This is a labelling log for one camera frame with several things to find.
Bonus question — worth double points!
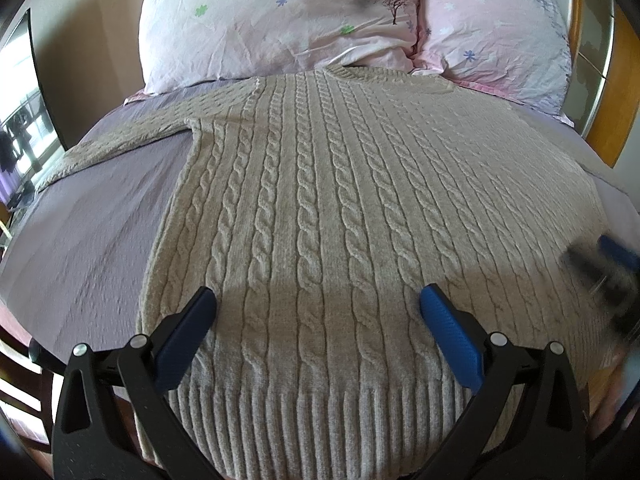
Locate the beige cable knit sweater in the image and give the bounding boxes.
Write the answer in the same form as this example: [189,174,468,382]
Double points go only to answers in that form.
[53,67,613,479]

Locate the lilac bed sheet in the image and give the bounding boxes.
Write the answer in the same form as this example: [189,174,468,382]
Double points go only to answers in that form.
[1,67,639,370]

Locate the pink floral pillow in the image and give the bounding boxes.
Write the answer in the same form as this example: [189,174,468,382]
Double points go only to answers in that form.
[412,0,572,119]

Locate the dark framed window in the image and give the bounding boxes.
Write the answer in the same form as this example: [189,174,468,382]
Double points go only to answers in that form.
[1,12,63,210]

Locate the white floral pillow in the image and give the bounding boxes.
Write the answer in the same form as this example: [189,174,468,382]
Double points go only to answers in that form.
[139,0,418,94]

